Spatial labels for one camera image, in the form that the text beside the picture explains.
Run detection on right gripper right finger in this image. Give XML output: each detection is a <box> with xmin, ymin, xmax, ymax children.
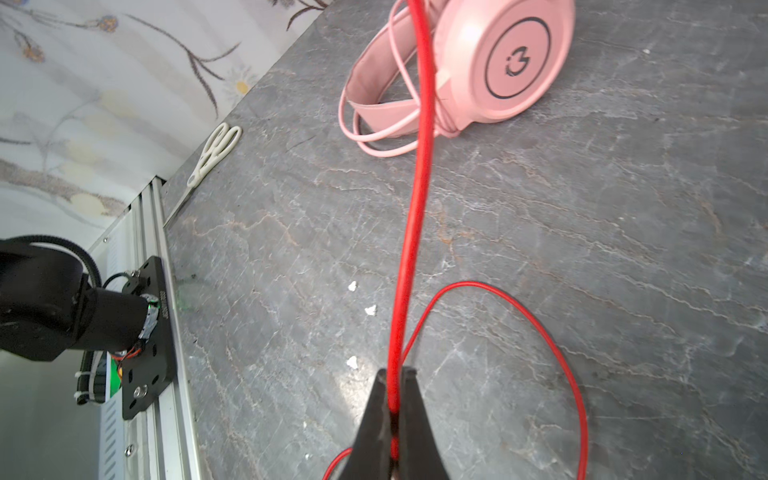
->
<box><xmin>398</xmin><ymin>367</ymin><xmax>449</xmax><ymax>480</ymax></box>

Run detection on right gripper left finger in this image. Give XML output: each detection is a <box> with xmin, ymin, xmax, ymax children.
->
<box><xmin>339</xmin><ymin>369</ymin><xmax>392</xmax><ymax>480</ymax></box>

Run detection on pink headset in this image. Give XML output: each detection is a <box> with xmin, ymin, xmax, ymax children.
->
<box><xmin>338</xmin><ymin>0</ymin><xmax>576</xmax><ymax>158</ymax></box>

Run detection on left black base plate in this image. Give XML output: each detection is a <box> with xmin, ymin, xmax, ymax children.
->
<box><xmin>121</xmin><ymin>256</ymin><xmax>177</xmax><ymax>421</ymax></box>

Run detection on white scissors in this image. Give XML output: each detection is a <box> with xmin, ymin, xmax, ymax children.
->
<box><xmin>163</xmin><ymin>122</ymin><xmax>243</xmax><ymax>227</ymax></box>

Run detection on red headset cable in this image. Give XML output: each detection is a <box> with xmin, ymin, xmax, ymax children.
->
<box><xmin>320</xmin><ymin>0</ymin><xmax>590</xmax><ymax>480</ymax></box>

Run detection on aluminium mounting rail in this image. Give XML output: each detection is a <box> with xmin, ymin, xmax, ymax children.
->
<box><xmin>91</xmin><ymin>178</ymin><xmax>202</xmax><ymax>479</ymax></box>

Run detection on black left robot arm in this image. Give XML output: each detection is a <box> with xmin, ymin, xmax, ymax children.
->
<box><xmin>1</xmin><ymin>235</ymin><xmax>161</xmax><ymax>405</ymax></box>

